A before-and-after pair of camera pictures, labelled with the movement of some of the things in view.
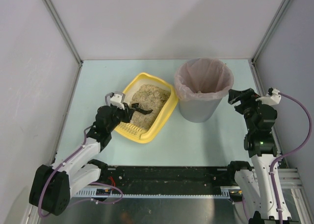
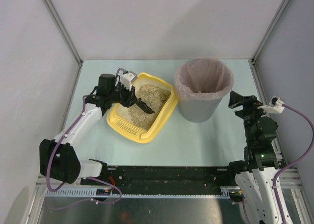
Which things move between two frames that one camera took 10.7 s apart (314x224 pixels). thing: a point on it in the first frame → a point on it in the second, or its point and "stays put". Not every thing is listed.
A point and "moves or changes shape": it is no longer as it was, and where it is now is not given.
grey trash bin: x=199 y=111 stays put
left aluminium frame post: x=49 y=3 stays put
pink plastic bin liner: x=202 y=79 stays put
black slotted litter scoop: x=136 y=106 moves or changes shape
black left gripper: x=129 y=110 → x=131 y=99
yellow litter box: x=130 y=131 stays put
